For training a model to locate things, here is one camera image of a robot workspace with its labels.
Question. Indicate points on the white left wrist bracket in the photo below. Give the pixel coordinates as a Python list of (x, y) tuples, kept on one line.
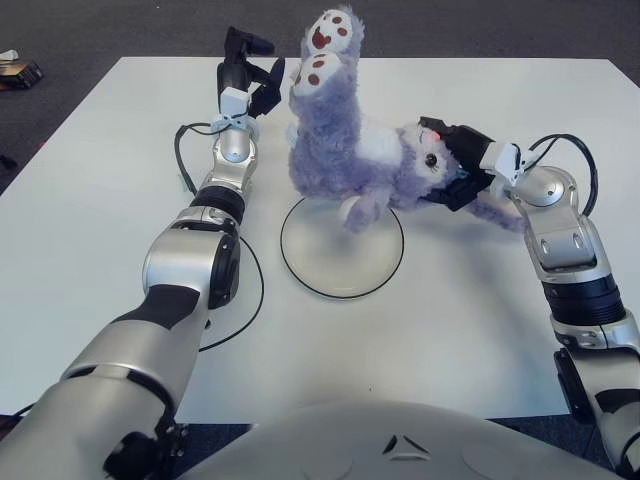
[(235, 102)]

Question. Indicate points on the purple plush bunny doll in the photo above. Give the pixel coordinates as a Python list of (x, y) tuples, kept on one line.
[(350, 150)]

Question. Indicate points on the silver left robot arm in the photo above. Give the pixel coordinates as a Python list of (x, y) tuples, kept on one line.
[(185, 260)]

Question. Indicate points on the white plate with black rim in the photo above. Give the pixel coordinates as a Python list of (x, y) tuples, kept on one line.
[(340, 265)]

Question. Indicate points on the white item on floor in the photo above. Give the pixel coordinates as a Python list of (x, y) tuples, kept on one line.
[(7, 55)]

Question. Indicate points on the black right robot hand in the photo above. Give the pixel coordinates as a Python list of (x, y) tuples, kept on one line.
[(465, 145)]

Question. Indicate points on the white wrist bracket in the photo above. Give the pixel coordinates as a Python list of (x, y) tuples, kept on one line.
[(235, 102), (502, 160)]

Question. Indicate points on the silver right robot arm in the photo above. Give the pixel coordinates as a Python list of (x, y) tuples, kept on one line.
[(575, 250)]

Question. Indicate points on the black bracket under table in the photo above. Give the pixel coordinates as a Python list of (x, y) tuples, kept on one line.
[(177, 442)]

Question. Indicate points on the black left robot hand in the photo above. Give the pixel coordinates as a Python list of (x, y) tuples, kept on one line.
[(235, 75)]

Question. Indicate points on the dark box on floor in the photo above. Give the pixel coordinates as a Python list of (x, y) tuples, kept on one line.
[(20, 75)]

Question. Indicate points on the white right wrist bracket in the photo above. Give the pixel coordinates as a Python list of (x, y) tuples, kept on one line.
[(502, 160)]

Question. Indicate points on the grey robot torso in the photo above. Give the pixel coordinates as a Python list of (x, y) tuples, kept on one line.
[(400, 440)]

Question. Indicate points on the black object on floor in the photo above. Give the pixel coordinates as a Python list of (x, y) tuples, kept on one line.
[(5, 162)]

